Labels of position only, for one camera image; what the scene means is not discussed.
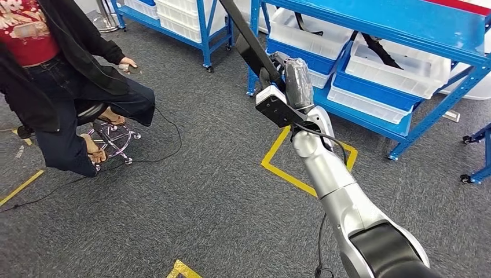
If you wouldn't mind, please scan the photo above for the person's left hand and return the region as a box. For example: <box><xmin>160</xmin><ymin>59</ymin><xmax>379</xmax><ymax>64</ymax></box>
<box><xmin>118</xmin><ymin>56</ymin><xmax>142</xmax><ymax>75</ymax></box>

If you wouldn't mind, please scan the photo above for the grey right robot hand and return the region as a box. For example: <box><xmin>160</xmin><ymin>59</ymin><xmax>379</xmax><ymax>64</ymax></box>
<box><xmin>259</xmin><ymin>52</ymin><xmax>316</xmax><ymax>112</ymax></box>

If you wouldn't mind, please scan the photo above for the black plastic frame part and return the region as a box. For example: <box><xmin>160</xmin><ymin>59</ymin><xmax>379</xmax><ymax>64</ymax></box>
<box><xmin>218</xmin><ymin>0</ymin><xmax>288</xmax><ymax>93</ymax></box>

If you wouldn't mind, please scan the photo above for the black curved strip part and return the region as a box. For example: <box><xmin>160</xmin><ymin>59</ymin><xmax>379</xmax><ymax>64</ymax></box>
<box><xmin>293</xmin><ymin>11</ymin><xmax>324</xmax><ymax>36</ymax></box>

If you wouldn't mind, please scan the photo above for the chrome stool with black seat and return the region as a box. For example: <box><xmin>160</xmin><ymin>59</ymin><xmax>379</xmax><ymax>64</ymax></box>
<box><xmin>75</xmin><ymin>100</ymin><xmax>142</xmax><ymax>172</ymax></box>

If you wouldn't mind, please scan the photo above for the person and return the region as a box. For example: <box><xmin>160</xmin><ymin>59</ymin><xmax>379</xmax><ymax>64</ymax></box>
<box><xmin>0</xmin><ymin>0</ymin><xmax>156</xmax><ymax>178</ymax></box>

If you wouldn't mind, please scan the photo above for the red barrier belt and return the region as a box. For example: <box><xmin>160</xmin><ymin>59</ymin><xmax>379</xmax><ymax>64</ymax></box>
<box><xmin>423</xmin><ymin>0</ymin><xmax>491</xmax><ymax>17</ymax></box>

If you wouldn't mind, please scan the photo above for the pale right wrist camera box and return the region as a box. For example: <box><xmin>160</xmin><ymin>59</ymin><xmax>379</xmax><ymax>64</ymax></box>
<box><xmin>255</xmin><ymin>85</ymin><xmax>307</xmax><ymax>129</ymax></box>

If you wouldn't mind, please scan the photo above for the chrome post with round base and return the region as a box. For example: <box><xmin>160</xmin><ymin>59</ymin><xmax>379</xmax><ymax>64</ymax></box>
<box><xmin>91</xmin><ymin>0</ymin><xmax>120</xmax><ymax>34</ymax></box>

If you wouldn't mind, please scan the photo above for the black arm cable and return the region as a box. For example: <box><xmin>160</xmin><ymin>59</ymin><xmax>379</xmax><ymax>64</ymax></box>
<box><xmin>293</xmin><ymin>122</ymin><xmax>349</xmax><ymax>278</ymax></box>

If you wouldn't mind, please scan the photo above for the thin black controller cable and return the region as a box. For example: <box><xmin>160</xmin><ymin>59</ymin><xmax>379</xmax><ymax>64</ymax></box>
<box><xmin>0</xmin><ymin>105</ymin><xmax>183</xmax><ymax>214</ymax></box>

